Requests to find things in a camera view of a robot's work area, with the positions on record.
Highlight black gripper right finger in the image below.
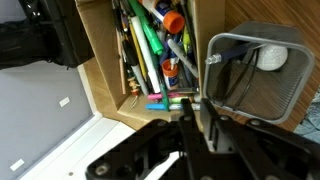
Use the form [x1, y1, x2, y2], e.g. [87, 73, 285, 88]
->
[199, 98, 320, 180]

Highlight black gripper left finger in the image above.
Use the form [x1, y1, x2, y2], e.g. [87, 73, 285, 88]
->
[84, 98, 234, 180]

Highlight grey pen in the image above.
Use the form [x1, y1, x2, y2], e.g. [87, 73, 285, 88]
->
[166, 38, 199, 79]

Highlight yellow pencil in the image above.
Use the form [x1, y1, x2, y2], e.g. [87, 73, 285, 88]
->
[128, 23, 148, 81]

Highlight blue pen with clear tip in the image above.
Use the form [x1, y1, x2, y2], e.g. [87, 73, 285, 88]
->
[204, 42, 255, 66]

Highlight wooden box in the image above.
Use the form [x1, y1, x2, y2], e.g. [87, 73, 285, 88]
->
[74, 0, 226, 131]

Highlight blue highlighter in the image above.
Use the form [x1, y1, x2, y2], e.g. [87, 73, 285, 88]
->
[145, 103, 168, 112]

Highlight pink highlighter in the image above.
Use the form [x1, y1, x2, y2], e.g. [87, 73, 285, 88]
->
[146, 92, 191, 101]

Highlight blue crumpled blanket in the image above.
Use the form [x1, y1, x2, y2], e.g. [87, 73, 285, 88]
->
[294, 96, 320, 144]

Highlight small orange-capped glue stick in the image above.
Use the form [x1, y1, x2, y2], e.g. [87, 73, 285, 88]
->
[161, 59, 180, 91]

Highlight white golf ball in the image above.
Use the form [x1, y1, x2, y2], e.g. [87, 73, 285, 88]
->
[255, 44, 289, 72]

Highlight white marker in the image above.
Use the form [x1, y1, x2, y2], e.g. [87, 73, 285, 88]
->
[129, 15, 162, 94]

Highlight green marker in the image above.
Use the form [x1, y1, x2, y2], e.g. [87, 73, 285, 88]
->
[128, 0, 165, 56]

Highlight large orange-capped glue stick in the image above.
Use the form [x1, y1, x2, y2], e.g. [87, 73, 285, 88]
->
[138, 0, 186, 35]

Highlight black backpack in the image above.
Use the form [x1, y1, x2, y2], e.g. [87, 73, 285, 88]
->
[0, 0, 96, 71]

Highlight black wire mesh basket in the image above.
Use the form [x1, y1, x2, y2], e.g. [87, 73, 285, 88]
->
[202, 21, 316, 125]

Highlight black thin-frame glasses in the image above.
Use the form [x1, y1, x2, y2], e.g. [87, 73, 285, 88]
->
[214, 43, 268, 111]

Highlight white wall outlet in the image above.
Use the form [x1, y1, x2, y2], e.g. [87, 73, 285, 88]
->
[58, 96, 71, 108]

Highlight white light switch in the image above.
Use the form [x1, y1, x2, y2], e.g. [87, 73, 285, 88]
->
[9, 158, 26, 172]

